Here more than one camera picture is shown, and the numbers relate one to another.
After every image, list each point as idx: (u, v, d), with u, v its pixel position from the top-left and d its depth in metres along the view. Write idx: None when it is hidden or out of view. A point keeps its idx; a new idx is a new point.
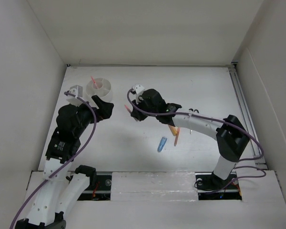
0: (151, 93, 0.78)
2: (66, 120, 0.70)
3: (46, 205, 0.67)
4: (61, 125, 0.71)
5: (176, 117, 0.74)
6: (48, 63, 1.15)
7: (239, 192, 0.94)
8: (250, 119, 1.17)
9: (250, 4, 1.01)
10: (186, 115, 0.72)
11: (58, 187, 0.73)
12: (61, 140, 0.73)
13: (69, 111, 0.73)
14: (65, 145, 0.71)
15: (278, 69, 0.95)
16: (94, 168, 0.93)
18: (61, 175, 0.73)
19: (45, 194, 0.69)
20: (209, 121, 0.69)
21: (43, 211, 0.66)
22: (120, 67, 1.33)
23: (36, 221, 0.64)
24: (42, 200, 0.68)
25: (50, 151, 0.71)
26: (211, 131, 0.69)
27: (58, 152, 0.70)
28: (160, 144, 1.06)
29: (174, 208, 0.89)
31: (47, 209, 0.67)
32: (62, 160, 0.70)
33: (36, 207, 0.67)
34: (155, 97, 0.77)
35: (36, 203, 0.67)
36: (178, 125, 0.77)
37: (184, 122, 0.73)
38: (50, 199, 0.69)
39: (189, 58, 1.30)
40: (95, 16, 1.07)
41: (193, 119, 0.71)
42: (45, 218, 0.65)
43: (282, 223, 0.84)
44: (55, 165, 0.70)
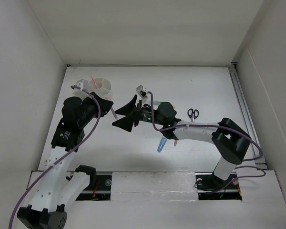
0: (168, 110, 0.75)
2: (70, 112, 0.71)
3: (50, 192, 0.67)
4: (66, 116, 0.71)
5: (176, 130, 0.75)
6: (48, 62, 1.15)
7: (239, 192, 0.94)
8: (250, 119, 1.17)
9: (250, 5, 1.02)
10: (184, 127, 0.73)
11: (62, 174, 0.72)
12: (66, 130, 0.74)
13: (74, 104, 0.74)
14: (70, 134, 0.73)
15: (278, 70, 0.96)
16: (94, 168, 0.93)
18: (67, 163, 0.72)
19: (49, 181, 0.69)
20: (205, 128, 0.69)
21: (46, 197, 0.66)
22: (119, 67, 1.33)
23: (40, 207, 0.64)
24: (45, 186, 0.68)
25: (56, 140, 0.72)
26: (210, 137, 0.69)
27: (64, 141, 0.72)
28: (159, 144, 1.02)
29: (174, 208, 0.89)
31: (51, 196, 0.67)
32: (67, 148, 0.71)
33: (39, 194, 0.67)
34: (172, 115, 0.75)
35: (40, 190, 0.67)
36: (181, 138, 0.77)
37: (183, 133, 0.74)
38: (54, 186, 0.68)
39: (189, 58, 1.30)
40: (95, 16, 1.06)
41: (191, 129, 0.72)
42: (49, 205, 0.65)
43: (282, 223, 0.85)
44: (60, 152, 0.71)
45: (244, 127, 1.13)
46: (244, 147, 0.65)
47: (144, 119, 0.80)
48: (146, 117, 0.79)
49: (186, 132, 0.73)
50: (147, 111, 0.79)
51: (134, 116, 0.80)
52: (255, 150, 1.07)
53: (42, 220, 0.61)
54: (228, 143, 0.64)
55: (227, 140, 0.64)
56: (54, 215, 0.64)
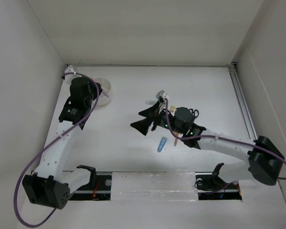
0: (186, 117, 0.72)
2: (78, 88, 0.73)
3: (56, 161, 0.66)
4: (74, 93, 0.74)
5: (202, 140, 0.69)
6: (48, 63, 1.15)
7: (239, 192, 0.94)
8: (250, 119, 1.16)
9: (250, 5, 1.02)
10: (212, 138, 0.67)
11: (69, 146, 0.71)
12: (73, 107, 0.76)
13: (80, 80, 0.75)
14: (77, 110, 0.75)
15: (278, 70, 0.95)
16: (94, 168, 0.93)
18: (73, 136, 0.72)
19: (56, 151, 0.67)
20: (239, 144, 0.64)
21: (52, 165, 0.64)
22: (119, 67, 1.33)
23: (46, 175, 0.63)
24: (52, 156, 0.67)
25: (63, 115, 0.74)
26: (243, 154, 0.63)
27: (71, 116, 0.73)
28: (160, 144, 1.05)
29: (174, 208, 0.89)
31: (57, 165, 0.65)
32: (74, 121, 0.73)
33: (46, 162, 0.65)
34: (190, 120, 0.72)
35: (46, 160, 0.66)
36: (204, 148, 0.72)
37: (210, 145, 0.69)
38: (60, 155, 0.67)
39: (189, 58, 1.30)
40: (96, 17, 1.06)
41: (220, 142, 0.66)
42: (55, 173, 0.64)
43: (282, 223, 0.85)
44: (67, 125, 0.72)
45: (244, 127, 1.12)
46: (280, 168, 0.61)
47: (161, 124, 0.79)
48: (163, 123, 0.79)
49: (213, 144, 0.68)
50: (165, 117, 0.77)
51: (148, 120, 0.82)
52: None
53: (47, 187, 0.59)
54: (265, 165, 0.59)
55: (264, 161, 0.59)
56: (60, 184, 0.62)
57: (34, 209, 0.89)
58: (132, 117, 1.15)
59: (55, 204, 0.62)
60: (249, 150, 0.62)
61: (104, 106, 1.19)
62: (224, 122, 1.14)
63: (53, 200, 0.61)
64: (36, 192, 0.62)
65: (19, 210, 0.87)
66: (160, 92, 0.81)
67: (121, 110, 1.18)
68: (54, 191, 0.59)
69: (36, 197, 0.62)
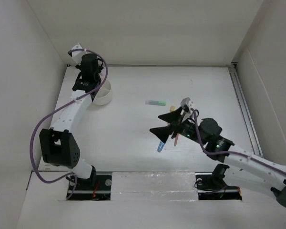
0: (212, 129, 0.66)
2: (88, 62, 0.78)
3: (71, 119, 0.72)
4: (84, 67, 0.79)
5: (230, 156, 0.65)
6: (48, 63, 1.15)
7: (239, 192, 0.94)
8: (250, 119, 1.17)
9: (250, 4, 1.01)
10: (244, 158, 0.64)
11: (81, 110, 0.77)
12: (85, 81, 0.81)
13: (90, 56, 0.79)
14: (89, 82, 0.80)
15: (278, 70, 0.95)
16: (94, 168, 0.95)
18: (85, 104, 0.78)
19: (70, 111, 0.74)
20: (274, 170, 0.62)
21: (66, 122, 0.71)
22: (119, 67, 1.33)
23: (61, 129, 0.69)
24: (66, 114, 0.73)
25: (76, 86, 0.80)
26: (276, 181, 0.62)
27: (84, 87, 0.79)
28: (160, 144, 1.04)
29: (175, 208, 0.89)
31: (71, 123, 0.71)
32: (86, 91, 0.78)
33: (61, 119, 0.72)
34: (217, 133, 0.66)
35: (62, 117, 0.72)
36: (226, 163, 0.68)
37: (239, 164, 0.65)
38: (74, 115, 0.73)
39: (190, 58, 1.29)
40: (96, 17, 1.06)
41: (252, 163, 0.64)
42: (69, 128, 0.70)
43: (282, 223, 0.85)
44: (80, 93, 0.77)
45: (245, 127, 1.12)
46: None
47: (183, 133, 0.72)
48: (185, 132, 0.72)
49: (244, 164, 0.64)
50: (188, 125, 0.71)
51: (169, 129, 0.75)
52: (256, 150, 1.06)
53: (63, 139, 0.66)
54: None
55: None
56: (73, 140, 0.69)
57: (34, 209, 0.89)
58: (131, 117, 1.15)
59: (66, 160, 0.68)
60: (284, 179, 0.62)
61: (104, 106, 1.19)
62: (224, 122, 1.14)
63: (65, 153, 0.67)
64: (50, 147, 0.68)
65: (20, 210, 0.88)
66: (185, 99, 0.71)
67: (121, 110, 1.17)
68: (69, 144, 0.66)
69: (50, 152, 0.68)
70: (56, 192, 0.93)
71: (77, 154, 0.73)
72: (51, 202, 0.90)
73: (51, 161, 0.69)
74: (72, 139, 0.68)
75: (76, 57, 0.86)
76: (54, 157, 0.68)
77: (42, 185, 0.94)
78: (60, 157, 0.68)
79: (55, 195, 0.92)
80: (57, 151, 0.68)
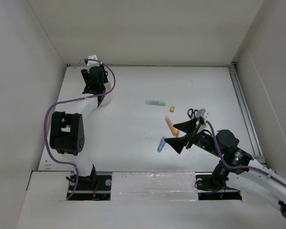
0: (229, 140, 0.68)
2: (95, 74, 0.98)
3: (81, 107, 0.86)
4: (92, 78, 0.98)
5: (250, 171, 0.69)
6: (48, 62, 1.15)
7: (239, 192, 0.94)
8: (250, 120, 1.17)
9: (250, 5, 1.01)
10: (264, 175, 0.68)
11: (89, 108, 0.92)
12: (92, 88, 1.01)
13: (97, 68, 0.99)
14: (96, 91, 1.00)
15: (279, 70, 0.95)
16: (94, 168, 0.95)
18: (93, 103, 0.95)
19: (81, 103, 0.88)
20: None
21: (78, 108, 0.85)
22: (119, 67, 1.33)
23: (73, 112, 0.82)
24: (77, 104, 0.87)
25: (86, 90, 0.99)
26: None
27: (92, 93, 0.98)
28: (160, 144, 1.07)
29: (174, 208, 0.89)
31: (81, 110, 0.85)
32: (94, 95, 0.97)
33: (73, 107, 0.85)
34: (234, 144, 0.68)
35: (73, 106, 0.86)
36: (245, 176, 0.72)
37: (257, 179, 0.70)
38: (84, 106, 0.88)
39: (190, 58, 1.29)
40: (95, 17, 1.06)
41: (270, 181, 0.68)
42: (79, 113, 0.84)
43: (282, 223, 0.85)
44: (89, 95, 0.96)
45: (245, 127, 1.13)
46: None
47: (198, 144, 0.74)
48: (200, 144, 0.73)
49: (262, 180, 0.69)
50: (203, 136, 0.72)
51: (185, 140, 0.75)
52: (256, 150, 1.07)
53: (74, 119, 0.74)
54: None
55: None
56: (81, 123, 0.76)
57: (34, 209, 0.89)
58: (131, 117, 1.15)
59: (73, 140, 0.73)
60: None
61: (104, 106, 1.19)
62: (224, 122, 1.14)
63: (74, 132, 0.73)
64: (59, 129, 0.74)
65: (19, 210, 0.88)
66: (201, 112, 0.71)
67: (121, 110, 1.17)
68: (78, 124, 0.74)
69: (58, 134, 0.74)
70: (56, 192, 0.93)
71: (82, 141, 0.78)
72: (50, 202, 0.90)
73: (56, 143, 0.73)
74: (81, 122, 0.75)
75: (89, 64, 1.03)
76: (62, 139, 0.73)
77: (42, 185, 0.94)
78: (67, 138, 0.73)
79: (54, 195, 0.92)
80: (65, 134, 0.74)
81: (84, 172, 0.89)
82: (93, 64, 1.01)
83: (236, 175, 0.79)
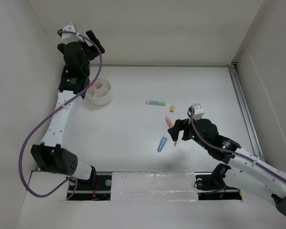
0: (208, 126, 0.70)
2: (71, 56, 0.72)
3: (62, 130, 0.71)
4: (68, 62, 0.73)
5: (236, 159, 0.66)
6: (48, 62, 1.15)
7: (239, 192, 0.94)
8: (250, 119, 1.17)
9: (250, 5, 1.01)
10: (250, 161, 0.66)
11: (70, 118, 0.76)
12: (72, 77, 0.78)
13: (73, 47, 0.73)
14: (76, 80, 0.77)
15: (279, 70, 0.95)
16: (94, 168, 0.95)
18: (75, 105, 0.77)
19: (60, 120, 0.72)
20: (278, 178, 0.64)
21: (57, 134, 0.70)
22: (119, 67, 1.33)
23: (52, 142, 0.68)
24: (56, 125, 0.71)
25: (63, 86, 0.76)
26: (278, 188, 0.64)
27: (71, 86, 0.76)
28: (160, 144, 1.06)
29: (174, 208, 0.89)
31: (62, 132, 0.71)
32: (75, 89, 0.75)
33: (51, 131, 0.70)
34: (212, 130, 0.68)
35: (52, 129, 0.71)
36: (231, 165, 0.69)
37: (242, 167, 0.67)
38: (64, 125, 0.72)
39: (190, 58, 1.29)
40: (95, 17, 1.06)
41: (257, 168, 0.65)
42: (60, 140, 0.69)
43: (283, 223, 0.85)
44: (68, 95, 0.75)
45: (244, 127, 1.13)
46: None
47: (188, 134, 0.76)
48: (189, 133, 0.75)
49: (248, 167, 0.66)
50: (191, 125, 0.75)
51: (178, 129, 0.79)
52: (256, 150, 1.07)
53: (57, 155, 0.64)
54: None
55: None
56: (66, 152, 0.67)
57: (34, 208, 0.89)
58: (131, 117, 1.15)
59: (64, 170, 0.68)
60: None
61: (104, 106, 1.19)
62: (224, 122, 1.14)
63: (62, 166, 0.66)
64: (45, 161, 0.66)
65: (19, 210, 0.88)
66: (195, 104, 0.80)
67: (121, 110, 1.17)
68: (64, 158, 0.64)
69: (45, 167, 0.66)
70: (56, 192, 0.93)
71: (75, 164, 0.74)
72: (50, 202, 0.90)
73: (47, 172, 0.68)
74: (66, 153, 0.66)
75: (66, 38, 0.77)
76: (51, 170, 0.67)
77: (42, 185, 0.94)
78: (56, 169, 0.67)
79: (54, 195, 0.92)
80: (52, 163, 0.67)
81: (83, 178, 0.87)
82: (70, 37, 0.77)
83: (233, 171, 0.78)
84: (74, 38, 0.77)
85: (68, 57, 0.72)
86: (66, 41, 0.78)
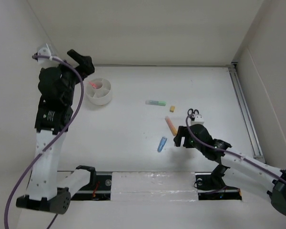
0: (198, 128, 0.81)
2: (48, 87, 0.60)
3: (45, 179, 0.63)
4: (45, 93, 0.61)
5: (226, 157, 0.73)
6: None
7: (239, 192, 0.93)
8: (250, 119, 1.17)
9: (250, 5, 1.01)
10: (238, 158, 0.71)
11: (55, 161, 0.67)
12: (49, 109, 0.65)
13: (49, 77, 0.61)
14: (55, 114, 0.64)
15: (279, 70, 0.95)
16: (94, 168, 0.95)
18: (57, 145, 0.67)
19: (42, 168, 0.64)
20: (264, 171, 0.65)
21: (41, 185, 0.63)
22: (119, 67, 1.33)
23: (36, 196, 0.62)
24: (39, 174, 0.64)
25: (40, 122, 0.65)
26: (265, 182, 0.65)
27: (49, 123, 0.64)
28: (160, 144, 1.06)
29: (174, 208, 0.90)
31: (47, 182, 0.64)
32: (55, 129, 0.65)
33: (35, 182, 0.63)
34: (202, 132, 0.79)
35: (34, 179, 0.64)
36: (225, 164, 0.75)
37: (233, 164, 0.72)
38: (47, 172, 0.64)
39: (190, 58, 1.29)
40: (95, 17, 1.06)
41: (245, 164, 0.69)
42: (45, 191, 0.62)
43: (283, 223, 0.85)
44: (48, 136, 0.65)
45: (244, 127, 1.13)
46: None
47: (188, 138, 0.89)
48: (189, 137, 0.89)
49: (237, 164, 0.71)
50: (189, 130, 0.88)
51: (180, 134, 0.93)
52: (255, 150, 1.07)
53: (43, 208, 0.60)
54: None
55: None
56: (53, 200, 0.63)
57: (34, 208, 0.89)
58: (131, 117, 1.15)
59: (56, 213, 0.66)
60: (274, 179, 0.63)
61: (104, 106, 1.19)
62: (224, 122, 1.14)
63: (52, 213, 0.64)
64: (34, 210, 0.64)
65: (19, 210, 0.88)
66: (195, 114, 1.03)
67: (121, 110, 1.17)
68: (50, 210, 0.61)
69: None
70: None
71: (67, 201, 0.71)
72: None
73: None
74: (52, 204, 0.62)
75: (42, 63, 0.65)
76: None
77: None
78: None
79: None
80: None
81: (80, 186, 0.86)
82: (47, 62, 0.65)
83: (231, 170, 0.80)
84: (51, 62, 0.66)
85: (42, 88, 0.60)
86: (43, 65, 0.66)
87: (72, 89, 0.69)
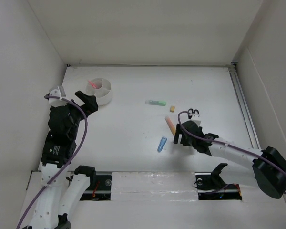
0: (189, 123, 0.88)
2: (57, 123, 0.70)
3: (48, 211, 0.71)
4: (55, 128, 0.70)
5: (213, 146, 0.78)
6: (48, 63, 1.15)
7: (239, 192, 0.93)
8: (250, 119, 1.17)
9: (250, 5, 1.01)
10: (222, 145, 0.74)
11: (57, 193, 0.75)
12: (56, 143, 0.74)
13: (60, 113, 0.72)
14: (60, 148, 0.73)
15: (279, 70, 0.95)
16: (94, 168, 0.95)
18: (60, 179, 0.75)
19: (45, 201, 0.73)
20: (246, 153, 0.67)
21: (44, 218, 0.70)
22: (119, 67, 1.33)
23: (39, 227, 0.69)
24: (42, 206, 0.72)
25: (46, 156, 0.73)
26: (249, 164, 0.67)
27: (55, 156, 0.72)
28: (160, 144, 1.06)
29: (174, 208, 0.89)
31: (49, 215, 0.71)
32: (59, 161, 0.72)
33: (38, 214, 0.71)
34: (191, 126, 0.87)
35: (38, 211, 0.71)
36: (216, 153, 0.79)
37: (219, 151, 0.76)
38: (50, 205, 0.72)
39: (190, 58, 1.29)
40: (95, 17, 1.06)
41: (229, 149, 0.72)
42: (47, 224, 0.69)
43: (283, 223, 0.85)
44: (53, 169, 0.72)
45: (244, 127, 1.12)
46: None
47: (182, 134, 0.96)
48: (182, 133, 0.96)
49: (223, 150, 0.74)
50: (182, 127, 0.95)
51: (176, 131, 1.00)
52: None
53: None
54: (269, 175, 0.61)
55: (268, 171, 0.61)
56: None
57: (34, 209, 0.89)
58: (131, 117, 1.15)
59: None
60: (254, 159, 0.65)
61: (104, 106, 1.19)
62: (224, 122, 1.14)
63: None
64: None
65: (19, 210, 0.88)
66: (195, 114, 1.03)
67: (121, 110, 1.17)
68: None
69: None
70: None
71: None
72: None
73: None
74: None
75: (52, 102, 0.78)
76: None
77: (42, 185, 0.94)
78: None
79: None
80: None
81: (80, 196, 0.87)
82: (57, 101, 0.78)
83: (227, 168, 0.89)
84: (60, 101, 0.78)
85: (52, 123, 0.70)
86: (55, 104, 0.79)
87: (77, 125, 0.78)
